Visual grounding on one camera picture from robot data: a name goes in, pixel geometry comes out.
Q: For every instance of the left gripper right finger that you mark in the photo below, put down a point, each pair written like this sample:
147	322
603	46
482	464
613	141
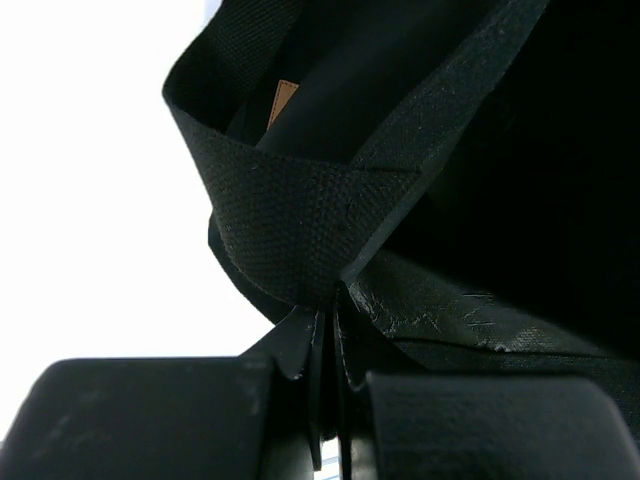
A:
414	409

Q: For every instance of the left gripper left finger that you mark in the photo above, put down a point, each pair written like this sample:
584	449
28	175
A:
253	416

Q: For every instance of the black canvas bag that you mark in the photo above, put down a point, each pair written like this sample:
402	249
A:
466	173

